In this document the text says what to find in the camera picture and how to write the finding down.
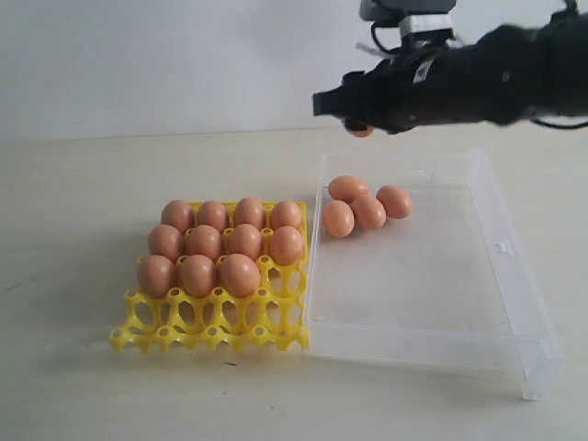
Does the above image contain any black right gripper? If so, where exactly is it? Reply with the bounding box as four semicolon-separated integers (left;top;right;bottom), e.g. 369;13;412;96
312;45;478;133

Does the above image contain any brown egg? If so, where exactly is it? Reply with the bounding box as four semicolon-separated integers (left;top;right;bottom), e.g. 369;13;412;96
187;225;223;262
179;254;218;298
161;199;195;234
350;126;374;138
268;226;305;266
270;200;303;230
233;198;266;230
196;200;230;232
328;175;369;203
220;254;261;298
147;224;186;262
227;224;264;261
322;200;355;238
136;254;178;299
376;185;413;220
351;195;387;231

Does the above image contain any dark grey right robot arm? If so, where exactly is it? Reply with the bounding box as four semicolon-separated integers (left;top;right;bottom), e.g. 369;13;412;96
312;8;587;134

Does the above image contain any clear plastic container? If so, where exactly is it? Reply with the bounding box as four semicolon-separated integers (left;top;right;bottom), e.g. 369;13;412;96
304;149;561;401

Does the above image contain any yellow plastic egg tray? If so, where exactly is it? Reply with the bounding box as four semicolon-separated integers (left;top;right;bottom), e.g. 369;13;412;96
109;200;309;352

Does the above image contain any black camera cable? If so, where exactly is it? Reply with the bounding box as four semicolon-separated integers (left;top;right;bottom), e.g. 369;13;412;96
369;0;588;130

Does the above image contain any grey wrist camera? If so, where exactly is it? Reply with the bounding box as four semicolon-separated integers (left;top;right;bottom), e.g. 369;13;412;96
359;0;457;40

